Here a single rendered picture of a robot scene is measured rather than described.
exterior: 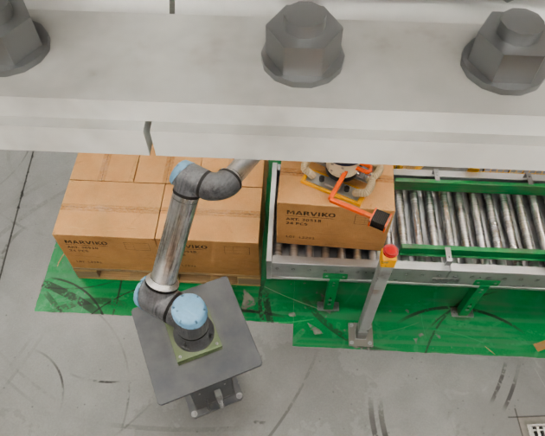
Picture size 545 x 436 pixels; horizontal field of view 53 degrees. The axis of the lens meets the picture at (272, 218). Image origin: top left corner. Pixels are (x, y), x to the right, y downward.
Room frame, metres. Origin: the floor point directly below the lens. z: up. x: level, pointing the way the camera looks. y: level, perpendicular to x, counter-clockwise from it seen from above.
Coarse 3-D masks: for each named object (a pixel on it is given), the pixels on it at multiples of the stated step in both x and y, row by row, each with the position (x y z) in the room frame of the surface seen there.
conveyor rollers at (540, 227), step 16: (400, 192) 1.98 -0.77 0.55; (416, 192) 1.98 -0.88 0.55; (432, 192) 1.98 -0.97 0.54; (400, 208) 1.85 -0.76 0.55; (416, 208) 1.85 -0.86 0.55; (432, 208) 1.85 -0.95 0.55; (448, 208) 1.86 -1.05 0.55; (464, 208) 1.86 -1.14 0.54; (400, 224) 1.75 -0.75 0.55; (416, 224) 1.74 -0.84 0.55; (432, 224) 1.74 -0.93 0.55; (448, 224) 1.74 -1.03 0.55; (464, 224) 1.74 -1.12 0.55; (480, 224) 1.75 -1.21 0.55; (496, 224) 1.75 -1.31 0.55; (512, 224) 1.75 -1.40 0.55; (528, 224) 1.75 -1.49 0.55; (400, 240) 1.64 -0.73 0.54; (416, 240) 1.64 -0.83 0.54; (432, 240) 1.64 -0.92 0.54; (448, 240) 1.64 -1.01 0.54; (464, 240) 1.64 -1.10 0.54; (480, 240) 1.64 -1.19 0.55; (496, 240) 1.64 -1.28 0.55; (512, 240) 1.63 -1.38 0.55; (528, 240) 1.64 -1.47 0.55; (544, 240) 1.63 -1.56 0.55; (416, 256) 1.54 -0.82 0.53
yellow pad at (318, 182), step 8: (304, 176) 1.77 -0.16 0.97; (320, 176) 1.74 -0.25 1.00; (328, 176) 1.77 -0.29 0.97; (312, 184) 1.71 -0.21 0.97; (320, 184) 1.71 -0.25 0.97; (344, 184) 1.71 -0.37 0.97; (328, 192) 1.67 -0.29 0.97; (344, 192) 1.66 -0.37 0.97; (344, 200) 1.62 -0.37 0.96; (352, 200) 1.62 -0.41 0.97; (360, 200) 1.62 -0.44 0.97
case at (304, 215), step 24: (288, 168) 1.84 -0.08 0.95; (312, 168) 1.84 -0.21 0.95; (384, 168) 1.84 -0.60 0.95; (288, 192) 1.68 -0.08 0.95; (312, 192) 1.68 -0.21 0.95; (384, 192) 1.68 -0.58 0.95; (288, 216) 1.61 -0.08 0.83; (312, 216) 1.60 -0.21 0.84; (336, 216) 1.59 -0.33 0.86; (360, 216) 1.58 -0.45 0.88; (288, 240) 1.61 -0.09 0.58; (312, 240) 1.60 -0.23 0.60; (336, 240) 1.59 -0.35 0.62; (360, 240) 1.57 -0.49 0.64; (384, 240) 1.56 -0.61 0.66
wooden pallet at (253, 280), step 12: (264, 216) 2.07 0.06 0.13; (264, 228) 2.05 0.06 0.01; (84, 276) 1.67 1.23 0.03; (96, 276) 1.66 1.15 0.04; (108, 276) 1.67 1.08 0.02; (120, 276) 1.67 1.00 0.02; (132, 276) 1.67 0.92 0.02; (180, 276) 1.67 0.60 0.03; (192, 276) 1.67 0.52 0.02; (204, 276) 1.68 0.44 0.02; (216, 276) 1.68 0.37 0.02; (228, 276) 1.68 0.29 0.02; (240, 276) 1.62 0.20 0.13; (252, 276) 1.62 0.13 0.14
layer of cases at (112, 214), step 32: (96, 160) 2.22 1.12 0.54; (128, 160) 2.22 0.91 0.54; (160, 160) 2.22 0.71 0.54; (192, 160) 2.23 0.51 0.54; (224, 160) 2.23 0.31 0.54; (96, 192) 1.97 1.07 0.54; (128, 192) 1.97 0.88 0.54; (160, 192) 1.97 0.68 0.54; (256, 192) 1.98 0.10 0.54; (64, 224) 1.74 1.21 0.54; (96, 224) 1.74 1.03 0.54; (128, 224) 1.74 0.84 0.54; (160, 224) 1.74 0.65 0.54; (192, 224) 1.74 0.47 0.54; (224, 224) 1.74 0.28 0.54; (256, 224) 1.74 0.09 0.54; (96, 256) 1.66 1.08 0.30; (128, 256) 1.65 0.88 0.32; (192, 256) 1.63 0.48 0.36; (224, 256) 1.63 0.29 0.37; (256, 256) 1.62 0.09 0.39
